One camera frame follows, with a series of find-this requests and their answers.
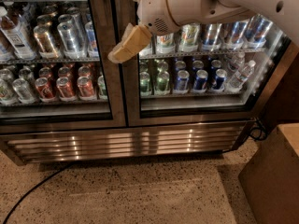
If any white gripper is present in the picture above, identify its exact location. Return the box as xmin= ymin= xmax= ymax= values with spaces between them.
xmin=108 ymin=0 xmax=170 ymax=63

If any glass fridge door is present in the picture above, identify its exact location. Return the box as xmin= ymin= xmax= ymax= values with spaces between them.
xmin=0 ymin=0 xmax=124 ymax=135
xmin=115 ymin=0 xmax=298 ymax=126

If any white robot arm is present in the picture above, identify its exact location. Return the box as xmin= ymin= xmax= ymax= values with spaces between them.
xmin=108 ymin=0 xmax=299 ymax=63

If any stainless steel fridge base grille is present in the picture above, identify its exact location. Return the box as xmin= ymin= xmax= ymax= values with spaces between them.
xmin=1 ymin=119 xmax=255 ymax=165

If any green white can left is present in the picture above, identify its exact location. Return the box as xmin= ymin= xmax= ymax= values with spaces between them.
xmin=139 ymin=43 xmax=152 ymax=56

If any green white can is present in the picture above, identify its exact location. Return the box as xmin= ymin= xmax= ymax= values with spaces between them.
xmin=139 ymin=43 xmax=152 ymax=56
xmin=156 ymin=33 xmax=175 ymax=54
xmin=178 ymin=23 xmax=200 ymax=52

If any green white can middle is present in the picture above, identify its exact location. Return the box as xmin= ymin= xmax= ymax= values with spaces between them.
xmin=156 ymin=33 xmax=175 ymax=54

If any green white can right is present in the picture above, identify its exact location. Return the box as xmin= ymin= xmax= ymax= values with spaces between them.
xmin=178 ymin=23 xmax=200 ymax=52

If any silver can upper shelf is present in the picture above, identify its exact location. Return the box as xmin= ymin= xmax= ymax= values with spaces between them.
xmin=57 ymin=22 xmax=85 ymax=59

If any silver blue can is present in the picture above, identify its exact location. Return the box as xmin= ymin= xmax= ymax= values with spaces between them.
xmin=201 ymin=23 xmax=222 ymax=51

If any blue can left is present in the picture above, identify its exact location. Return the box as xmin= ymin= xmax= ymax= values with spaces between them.
xmin=174 ymin=70 xmax=190 ymax=94

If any red soda can right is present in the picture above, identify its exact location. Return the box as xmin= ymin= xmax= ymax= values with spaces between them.
xmin=77 ymin=77 xmax=96 ymax=101

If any red soda can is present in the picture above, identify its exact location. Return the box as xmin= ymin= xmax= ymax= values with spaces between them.
xmin=56 ymin=77 xmax=76 ymax=100
xmin=35 ymin=77 xmax=56 ymax=100
xmin=77 ymin=77 xmax=96 ymax=101

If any blue can middle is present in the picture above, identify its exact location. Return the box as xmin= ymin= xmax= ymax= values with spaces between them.
xmin=192 ymin=70 xmax=208 ymax=93

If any gold can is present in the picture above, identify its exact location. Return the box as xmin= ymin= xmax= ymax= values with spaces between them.
xmin=34 ymin=25 xmax=61 ymax=59

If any red soda can middle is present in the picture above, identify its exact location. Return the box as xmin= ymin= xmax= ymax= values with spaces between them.
xmin=56 ymin=77 xmax=76 ymax=100

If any blue can right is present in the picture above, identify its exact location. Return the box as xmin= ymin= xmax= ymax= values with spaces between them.
xmin=210 ymin=69 xmax=227 ymax=91

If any labelled drink bottle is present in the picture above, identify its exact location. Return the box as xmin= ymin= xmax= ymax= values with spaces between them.
xmin=0 ymin=7 xmax=36 ymax=60

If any red soda can left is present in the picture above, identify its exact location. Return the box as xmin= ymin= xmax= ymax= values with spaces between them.
xmin=35 ymin=77 xmax=56 ymax=100

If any clear water bottle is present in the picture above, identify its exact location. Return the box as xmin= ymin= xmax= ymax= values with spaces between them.
xmin=226 ymin=60 xmax=256 ymax=92

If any silver can lower left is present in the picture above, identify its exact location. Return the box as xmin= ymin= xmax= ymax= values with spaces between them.
xmin=12 ymin=78 xmax=36 ymax=104

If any brown cardboard box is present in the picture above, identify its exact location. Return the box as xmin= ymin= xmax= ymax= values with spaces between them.
xmin=239 ymin=123 xmax=299 ymax=224

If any black cable bundle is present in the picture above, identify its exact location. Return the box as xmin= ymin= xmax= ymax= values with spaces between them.
xmin=248 ymin=118 xmax=269 ymax=142

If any black floor cable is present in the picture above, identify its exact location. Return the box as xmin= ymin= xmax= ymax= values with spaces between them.
xmin=2 ymin=161 xmax=76 ymax=224

